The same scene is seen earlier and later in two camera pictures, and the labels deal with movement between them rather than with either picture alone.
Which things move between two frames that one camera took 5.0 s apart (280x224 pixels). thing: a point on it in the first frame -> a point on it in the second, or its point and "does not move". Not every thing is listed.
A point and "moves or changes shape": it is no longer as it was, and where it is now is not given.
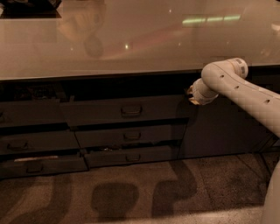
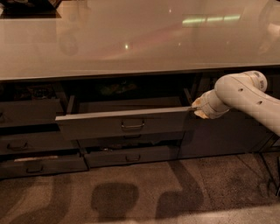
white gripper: x=198 y=92 -> x=206 y=105
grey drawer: x=15 y=168 does not move
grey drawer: x=119 y=110 moves or changes shape
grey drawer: x=128 y=157 does not move
